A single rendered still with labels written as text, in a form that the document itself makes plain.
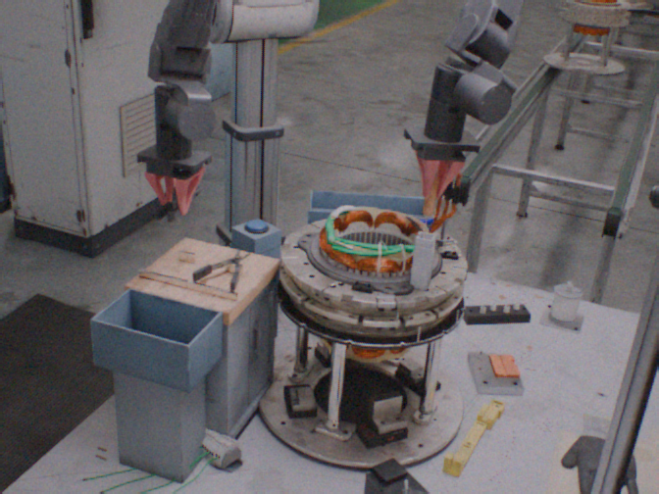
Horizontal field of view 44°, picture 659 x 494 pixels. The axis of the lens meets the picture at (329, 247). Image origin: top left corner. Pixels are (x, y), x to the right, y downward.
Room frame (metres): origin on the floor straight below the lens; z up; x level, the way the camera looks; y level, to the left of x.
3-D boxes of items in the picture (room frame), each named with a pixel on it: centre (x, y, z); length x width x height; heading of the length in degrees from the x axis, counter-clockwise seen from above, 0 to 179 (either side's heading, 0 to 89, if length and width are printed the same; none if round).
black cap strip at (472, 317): (1.60, -0.39, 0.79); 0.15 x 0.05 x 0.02; 101
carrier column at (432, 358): (1.21, -0.20, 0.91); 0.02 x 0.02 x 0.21
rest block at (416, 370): (1.31, -0.18, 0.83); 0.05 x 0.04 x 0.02; 39
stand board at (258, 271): (1.21, 0.21, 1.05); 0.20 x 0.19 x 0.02; 161
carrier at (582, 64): (4.05, -1.19, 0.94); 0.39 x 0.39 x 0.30
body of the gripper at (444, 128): (1.16, -0.16, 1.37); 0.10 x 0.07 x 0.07; 102
